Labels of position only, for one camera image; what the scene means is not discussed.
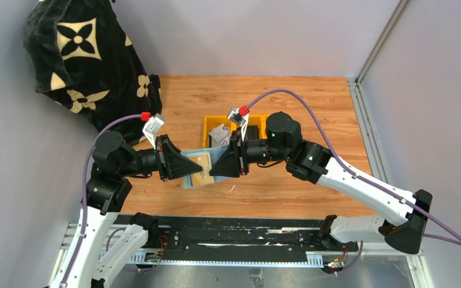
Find green leather card holder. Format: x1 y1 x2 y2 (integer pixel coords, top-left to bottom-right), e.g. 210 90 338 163
181 146 230 189

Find gold credit card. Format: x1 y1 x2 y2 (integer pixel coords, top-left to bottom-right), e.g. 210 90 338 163
188 152 215 187

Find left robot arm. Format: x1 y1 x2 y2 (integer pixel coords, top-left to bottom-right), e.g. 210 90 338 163
49 131 203 287

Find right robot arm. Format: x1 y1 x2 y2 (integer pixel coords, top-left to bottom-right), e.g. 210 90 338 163
209 112 433 254

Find black cards in middle bin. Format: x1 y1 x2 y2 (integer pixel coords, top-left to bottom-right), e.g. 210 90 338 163
246 125 260 140

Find silver cards in left bin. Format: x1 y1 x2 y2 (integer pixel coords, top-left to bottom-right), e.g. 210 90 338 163
208 124 231 148

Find middle yellow plastic bin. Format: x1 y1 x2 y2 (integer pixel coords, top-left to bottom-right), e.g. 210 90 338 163
234 114 269 140

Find yellow plastic bin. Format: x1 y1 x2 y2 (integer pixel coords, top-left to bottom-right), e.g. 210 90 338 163
234 114 269 140
202 115 237 148

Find left yellow plastic bin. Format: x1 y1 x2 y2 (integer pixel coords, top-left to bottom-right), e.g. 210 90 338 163
202 115 237 148

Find black floral patterned blanket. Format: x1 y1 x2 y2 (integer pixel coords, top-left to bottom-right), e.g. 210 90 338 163
22 1 162 144

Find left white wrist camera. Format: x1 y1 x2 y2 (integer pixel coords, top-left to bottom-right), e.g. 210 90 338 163
141 112 165 149

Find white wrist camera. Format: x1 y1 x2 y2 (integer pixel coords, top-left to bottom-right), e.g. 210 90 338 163
227 106 250 140
141 112 165 149

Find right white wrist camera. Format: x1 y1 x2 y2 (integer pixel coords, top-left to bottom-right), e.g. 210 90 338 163
227 106 250 140

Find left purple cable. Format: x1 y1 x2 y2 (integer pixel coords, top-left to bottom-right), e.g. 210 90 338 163
59 113 152 288

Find purple cable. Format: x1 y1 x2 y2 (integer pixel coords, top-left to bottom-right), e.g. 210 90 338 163
59 113 152 288
240 89 461 275

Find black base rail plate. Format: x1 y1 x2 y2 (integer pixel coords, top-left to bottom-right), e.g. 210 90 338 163
158 216 359 263

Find aluminium frame rail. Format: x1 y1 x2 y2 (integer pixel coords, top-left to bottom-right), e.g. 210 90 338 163
347 0 411 182

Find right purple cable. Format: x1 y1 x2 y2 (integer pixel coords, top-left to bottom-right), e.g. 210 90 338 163
240 89 461 275

